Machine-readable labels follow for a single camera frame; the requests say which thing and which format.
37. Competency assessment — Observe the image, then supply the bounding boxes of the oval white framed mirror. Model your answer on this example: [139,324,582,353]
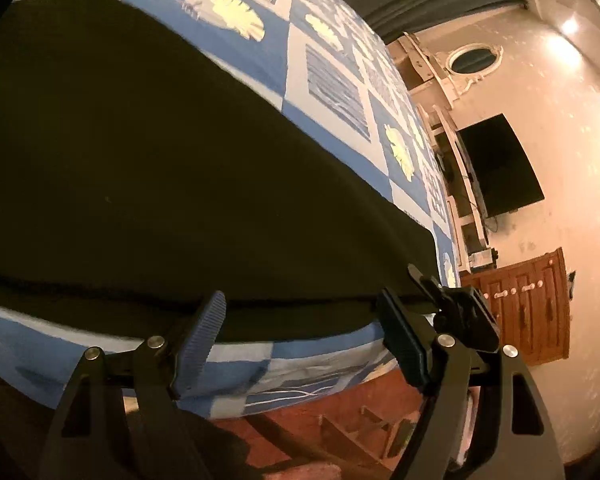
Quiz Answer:
[445,44,504,77]

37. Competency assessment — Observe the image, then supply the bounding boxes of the small white box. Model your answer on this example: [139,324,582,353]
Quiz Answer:
[467,249,499,267]

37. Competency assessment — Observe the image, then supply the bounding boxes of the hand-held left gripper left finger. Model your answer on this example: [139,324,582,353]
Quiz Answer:
[37,290,253,480]

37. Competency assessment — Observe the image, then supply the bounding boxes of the brown wooden door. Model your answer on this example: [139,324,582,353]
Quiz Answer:
[460,247,573,368]

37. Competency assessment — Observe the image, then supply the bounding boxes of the black pants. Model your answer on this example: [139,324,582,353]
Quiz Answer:
[0,0,441,343]

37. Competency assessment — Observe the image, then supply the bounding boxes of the black flat television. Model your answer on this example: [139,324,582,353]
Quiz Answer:
[455,113,546,219]

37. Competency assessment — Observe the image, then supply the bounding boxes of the brown wooden stool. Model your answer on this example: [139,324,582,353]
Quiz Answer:
[317,400,421,463]

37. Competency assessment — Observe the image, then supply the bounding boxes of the blue white printed blanket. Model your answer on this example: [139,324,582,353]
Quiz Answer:
[0,0,462,421]

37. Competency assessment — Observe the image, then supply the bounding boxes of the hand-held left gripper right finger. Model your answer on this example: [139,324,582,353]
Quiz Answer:
[376,287,567,480]

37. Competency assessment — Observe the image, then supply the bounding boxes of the white shelf unit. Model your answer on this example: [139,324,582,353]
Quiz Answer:
[399,32,497,281]

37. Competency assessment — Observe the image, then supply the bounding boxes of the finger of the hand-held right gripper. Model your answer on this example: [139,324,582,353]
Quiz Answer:
[406,263,448,313]

